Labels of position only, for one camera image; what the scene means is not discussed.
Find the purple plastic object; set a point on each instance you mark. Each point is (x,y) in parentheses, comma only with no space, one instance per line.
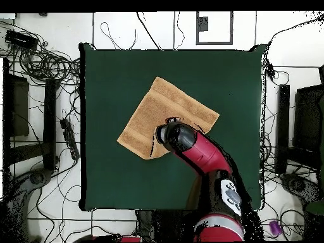
(275,227)

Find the dark flat panel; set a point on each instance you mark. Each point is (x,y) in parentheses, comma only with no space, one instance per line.
(20,106)
(307,119)

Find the orange terry towel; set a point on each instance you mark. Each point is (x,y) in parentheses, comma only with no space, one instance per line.
(167,106)

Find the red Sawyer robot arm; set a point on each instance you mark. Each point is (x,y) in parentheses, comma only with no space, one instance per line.
(202,154)

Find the grey square floor frame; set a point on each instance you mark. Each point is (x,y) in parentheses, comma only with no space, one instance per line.
(230,27)

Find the dark grey stand foot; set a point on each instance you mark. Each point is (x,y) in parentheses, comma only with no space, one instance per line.
(298,186)
(39,177)

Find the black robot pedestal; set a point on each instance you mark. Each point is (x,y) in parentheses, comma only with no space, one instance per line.
(152,225)

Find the black power strip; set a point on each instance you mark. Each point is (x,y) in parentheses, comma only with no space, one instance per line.
(69,139)

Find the black rectangular device box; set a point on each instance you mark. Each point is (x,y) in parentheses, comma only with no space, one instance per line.
(21,40)

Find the black upright stand post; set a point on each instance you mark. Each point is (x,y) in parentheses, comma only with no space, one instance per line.
(49,121)
(283,126)

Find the dark green table cloth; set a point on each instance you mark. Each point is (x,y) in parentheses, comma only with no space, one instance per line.
(114,76)

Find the small dark grey plate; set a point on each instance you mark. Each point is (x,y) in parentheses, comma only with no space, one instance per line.
(202,23)

